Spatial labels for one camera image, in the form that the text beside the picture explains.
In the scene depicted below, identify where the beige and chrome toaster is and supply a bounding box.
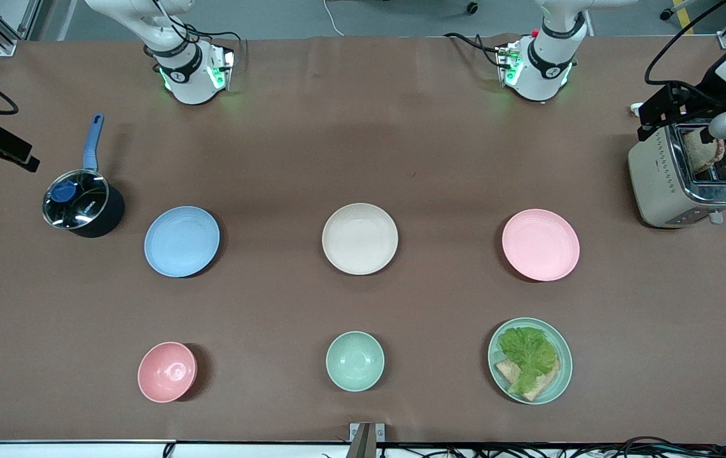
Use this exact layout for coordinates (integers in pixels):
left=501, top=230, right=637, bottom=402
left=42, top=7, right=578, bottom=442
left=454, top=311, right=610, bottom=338
left=628, top=120, right=726, bottom=228

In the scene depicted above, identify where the black base cable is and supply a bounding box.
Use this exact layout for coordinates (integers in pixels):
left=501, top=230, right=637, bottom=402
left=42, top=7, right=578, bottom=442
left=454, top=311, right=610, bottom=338
left=443, top=32, right=511, bottom=66

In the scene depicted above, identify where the pink bowl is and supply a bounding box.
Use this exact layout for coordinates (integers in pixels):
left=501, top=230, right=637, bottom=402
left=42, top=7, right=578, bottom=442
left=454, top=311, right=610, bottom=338
left=137, top=342, right=198, bottom=403

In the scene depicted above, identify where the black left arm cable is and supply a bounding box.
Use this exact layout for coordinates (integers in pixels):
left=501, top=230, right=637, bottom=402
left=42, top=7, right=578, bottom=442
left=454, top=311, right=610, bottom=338
left=645, top=0, right=726, bottom=87

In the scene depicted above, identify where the pink plate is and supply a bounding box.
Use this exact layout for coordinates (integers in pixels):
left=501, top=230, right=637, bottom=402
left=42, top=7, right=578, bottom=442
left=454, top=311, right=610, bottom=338
left=502, top=209, right=580, bottom=282

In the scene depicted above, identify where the white floor cable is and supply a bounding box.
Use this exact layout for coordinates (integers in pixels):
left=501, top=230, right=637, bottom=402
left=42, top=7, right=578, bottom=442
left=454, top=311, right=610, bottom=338
left=325, top=0, right=346, bottom=37

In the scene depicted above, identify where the green plate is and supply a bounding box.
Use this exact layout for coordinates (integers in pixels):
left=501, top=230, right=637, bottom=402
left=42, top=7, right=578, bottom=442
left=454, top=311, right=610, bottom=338
left=488, top=317, right=573, bottom=405

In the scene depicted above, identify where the brown table cover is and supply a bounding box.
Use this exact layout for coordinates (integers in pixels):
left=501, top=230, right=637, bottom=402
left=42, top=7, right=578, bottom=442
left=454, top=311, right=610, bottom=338
left=0, top=35, right=726, bottom=445

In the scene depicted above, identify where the grey metal bracket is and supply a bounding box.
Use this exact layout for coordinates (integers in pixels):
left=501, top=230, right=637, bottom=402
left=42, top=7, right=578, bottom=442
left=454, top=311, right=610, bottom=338
left=349, top=422, right=386, bottom=458

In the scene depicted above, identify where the beige plate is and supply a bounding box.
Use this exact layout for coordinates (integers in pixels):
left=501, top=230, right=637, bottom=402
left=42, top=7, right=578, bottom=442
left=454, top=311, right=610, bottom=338
left=322, top=203, right=399, bottom=275

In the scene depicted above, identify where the black cable bundle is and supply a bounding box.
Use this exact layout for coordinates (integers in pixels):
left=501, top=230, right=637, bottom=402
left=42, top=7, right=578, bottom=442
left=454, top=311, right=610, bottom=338
left=375, top=436, right=726, bottom=458

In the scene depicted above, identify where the brown bread slice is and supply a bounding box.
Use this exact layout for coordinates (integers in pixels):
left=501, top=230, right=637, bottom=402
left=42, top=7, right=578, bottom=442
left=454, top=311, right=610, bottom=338
left=495, top=358, right=561, bottom=402

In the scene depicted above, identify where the green lettuce leaf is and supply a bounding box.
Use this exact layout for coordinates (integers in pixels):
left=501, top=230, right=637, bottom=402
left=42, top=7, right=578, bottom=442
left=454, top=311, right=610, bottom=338
left=498, top=326, right=558, bottom=395

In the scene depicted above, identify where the brown toast slice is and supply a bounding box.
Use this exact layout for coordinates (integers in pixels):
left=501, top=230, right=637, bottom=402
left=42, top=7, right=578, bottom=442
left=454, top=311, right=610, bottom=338
left=681, top=129, right=726, bottom=174

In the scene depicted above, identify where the green bowl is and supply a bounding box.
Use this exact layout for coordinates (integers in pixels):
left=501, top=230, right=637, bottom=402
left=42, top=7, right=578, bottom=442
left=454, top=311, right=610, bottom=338
left=326, top=331, right=385, bottom=392

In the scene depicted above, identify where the glass lid with blue knob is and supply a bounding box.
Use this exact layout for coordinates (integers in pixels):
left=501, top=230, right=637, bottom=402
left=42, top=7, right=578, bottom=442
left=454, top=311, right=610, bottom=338
left=43, top=169, right=110, bottom=230

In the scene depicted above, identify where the light blue plate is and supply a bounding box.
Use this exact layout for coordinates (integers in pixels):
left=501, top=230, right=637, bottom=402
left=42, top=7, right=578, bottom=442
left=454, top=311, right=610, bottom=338
left=144, top=205, right=221, bottom=278

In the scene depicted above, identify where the dark saucepan with blue handle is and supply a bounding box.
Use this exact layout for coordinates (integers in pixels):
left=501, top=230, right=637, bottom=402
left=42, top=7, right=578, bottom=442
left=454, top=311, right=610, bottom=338
left=43, top=113, right=125, bottom=239

